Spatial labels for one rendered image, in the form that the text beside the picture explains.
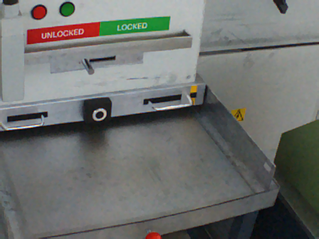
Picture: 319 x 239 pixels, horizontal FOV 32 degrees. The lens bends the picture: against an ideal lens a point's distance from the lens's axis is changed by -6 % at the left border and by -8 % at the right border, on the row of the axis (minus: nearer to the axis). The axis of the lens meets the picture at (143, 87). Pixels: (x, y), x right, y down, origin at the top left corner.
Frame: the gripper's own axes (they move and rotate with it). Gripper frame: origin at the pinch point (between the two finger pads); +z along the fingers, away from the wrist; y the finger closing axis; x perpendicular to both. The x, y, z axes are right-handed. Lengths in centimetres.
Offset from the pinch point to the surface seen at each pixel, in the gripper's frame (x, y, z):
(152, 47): -43, 4, -38
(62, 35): -52, -6, -53
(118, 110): -56, -5, -29
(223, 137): -49, 13, -13
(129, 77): -49, -3, -33
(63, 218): -84, 12, -42
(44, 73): -60, -9, -49
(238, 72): -15.7, -18.8, 21.2
